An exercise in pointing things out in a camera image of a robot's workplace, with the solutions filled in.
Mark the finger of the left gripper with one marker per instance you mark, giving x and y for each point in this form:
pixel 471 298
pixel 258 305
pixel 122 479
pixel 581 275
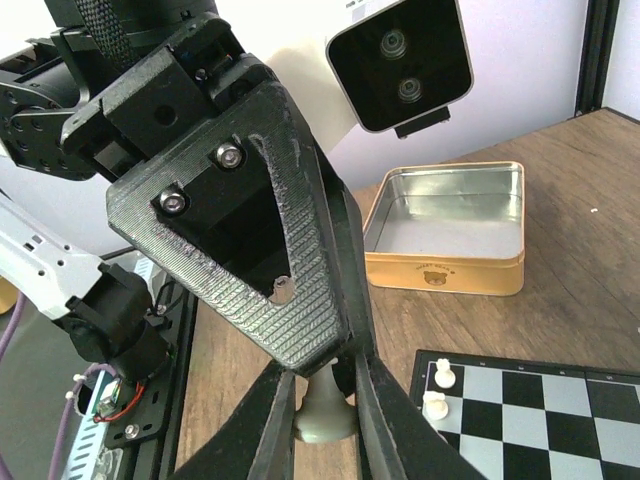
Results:
pixel 237 212
pixel 335 315

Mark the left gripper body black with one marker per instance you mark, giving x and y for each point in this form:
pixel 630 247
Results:
pixel 199 72

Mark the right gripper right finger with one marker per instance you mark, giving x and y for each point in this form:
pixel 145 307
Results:
pixel 393 440

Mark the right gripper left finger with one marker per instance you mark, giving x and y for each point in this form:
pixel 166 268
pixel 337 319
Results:
pixel 257 440

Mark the white chess piece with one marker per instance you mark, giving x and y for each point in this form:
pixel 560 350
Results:
pixel 324 416
pixel 435 406

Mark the white chess pawn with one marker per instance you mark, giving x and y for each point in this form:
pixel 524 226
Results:
pixel 444 376

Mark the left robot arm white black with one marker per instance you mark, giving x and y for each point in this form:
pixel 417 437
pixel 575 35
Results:
pixel 43 86

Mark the black white chess board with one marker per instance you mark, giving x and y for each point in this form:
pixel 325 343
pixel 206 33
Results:
pixel 513 419

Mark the yellow metal tin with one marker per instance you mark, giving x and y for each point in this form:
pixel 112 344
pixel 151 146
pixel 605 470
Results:
pixel 454 228

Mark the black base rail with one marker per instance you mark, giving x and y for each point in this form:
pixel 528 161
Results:
pixel 146 439

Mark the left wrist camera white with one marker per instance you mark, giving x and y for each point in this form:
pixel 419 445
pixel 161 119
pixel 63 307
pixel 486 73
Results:
pixel 381 65

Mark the light blue slotted cable duct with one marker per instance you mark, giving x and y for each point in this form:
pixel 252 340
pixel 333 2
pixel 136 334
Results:
pixel 89 438

